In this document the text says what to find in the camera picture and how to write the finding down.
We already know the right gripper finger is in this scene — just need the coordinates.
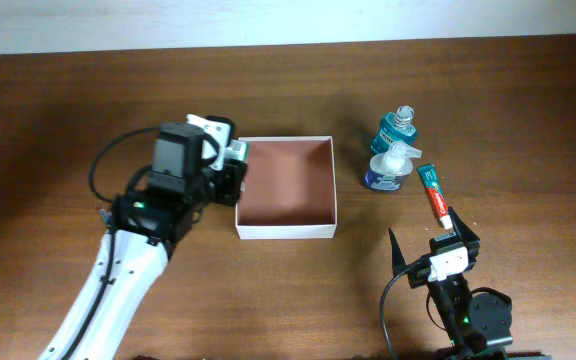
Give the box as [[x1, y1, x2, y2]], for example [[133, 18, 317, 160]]
[[448, 206, 480, 250], [388, 228, 407, 276]]

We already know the green white soap packet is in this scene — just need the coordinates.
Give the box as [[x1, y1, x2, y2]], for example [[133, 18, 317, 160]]
[[229, 140, 249, 163]]

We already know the blue disposable razor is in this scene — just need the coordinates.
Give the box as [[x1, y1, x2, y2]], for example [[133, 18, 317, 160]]
[[99, 209, 113, 228]]

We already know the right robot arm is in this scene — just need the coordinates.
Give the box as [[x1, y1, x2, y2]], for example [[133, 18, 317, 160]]
[[379, 208, 513, 359]]

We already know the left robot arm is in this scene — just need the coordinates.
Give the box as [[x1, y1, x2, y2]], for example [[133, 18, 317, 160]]
[[40, 115, 248, 359]]

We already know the pink open cardboard box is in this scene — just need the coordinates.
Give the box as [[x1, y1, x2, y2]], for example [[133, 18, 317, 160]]
[[235, 136, 338, 240]]

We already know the red green toothpaste tube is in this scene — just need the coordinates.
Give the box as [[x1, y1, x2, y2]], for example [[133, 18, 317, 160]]
[[417, 164, 453, 230]]

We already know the foam handwash pump bottle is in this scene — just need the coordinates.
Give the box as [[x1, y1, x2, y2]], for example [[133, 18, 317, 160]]
[[363, 141, 422, 192]]

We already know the teal mouthwash bottle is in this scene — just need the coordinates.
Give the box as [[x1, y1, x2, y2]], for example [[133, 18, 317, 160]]
[[370, 105, 418, 155]]

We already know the right black cable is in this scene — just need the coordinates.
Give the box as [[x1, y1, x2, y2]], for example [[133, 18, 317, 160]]
[[379, 259, 429, 360]]

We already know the black cable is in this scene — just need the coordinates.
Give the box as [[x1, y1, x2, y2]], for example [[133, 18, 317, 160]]
[[379, 259, 429, 360], [87, 125, 162, 205]]

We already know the left black cable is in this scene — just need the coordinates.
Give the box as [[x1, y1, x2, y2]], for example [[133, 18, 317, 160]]
[[87, 125, 162, 205]]

